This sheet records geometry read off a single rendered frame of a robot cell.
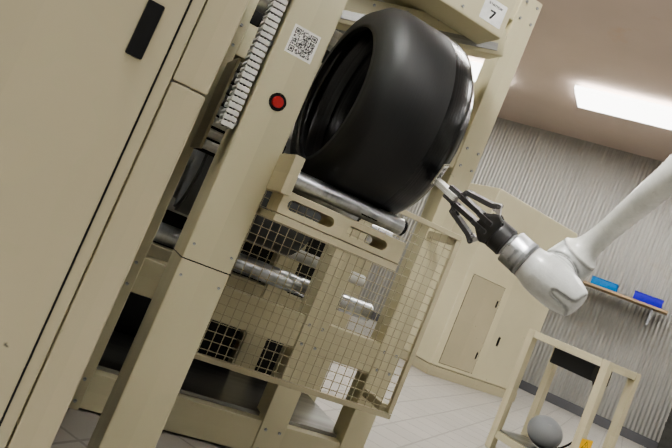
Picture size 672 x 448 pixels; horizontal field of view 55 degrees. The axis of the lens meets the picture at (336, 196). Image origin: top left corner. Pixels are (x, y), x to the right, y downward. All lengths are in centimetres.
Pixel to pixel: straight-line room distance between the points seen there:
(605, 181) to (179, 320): 870
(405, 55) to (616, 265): 827
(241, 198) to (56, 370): 81
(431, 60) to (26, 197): 105
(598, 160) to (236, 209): 868
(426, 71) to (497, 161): 862
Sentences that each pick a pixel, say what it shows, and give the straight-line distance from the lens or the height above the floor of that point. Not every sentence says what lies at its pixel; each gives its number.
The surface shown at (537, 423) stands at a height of 28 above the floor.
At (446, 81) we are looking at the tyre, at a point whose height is 126.
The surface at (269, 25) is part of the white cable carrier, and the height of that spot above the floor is 122.
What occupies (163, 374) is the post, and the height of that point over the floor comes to 34.
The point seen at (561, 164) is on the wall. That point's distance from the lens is 1004.
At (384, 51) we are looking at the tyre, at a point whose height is 126.
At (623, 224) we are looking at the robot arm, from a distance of 163.
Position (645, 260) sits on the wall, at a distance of 969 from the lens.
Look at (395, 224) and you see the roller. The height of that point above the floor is 90.
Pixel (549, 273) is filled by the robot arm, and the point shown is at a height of 92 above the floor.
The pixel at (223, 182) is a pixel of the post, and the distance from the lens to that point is 159.
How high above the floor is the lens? 78
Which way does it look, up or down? 4 degrees up
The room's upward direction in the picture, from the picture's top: 23 degrees clockwise
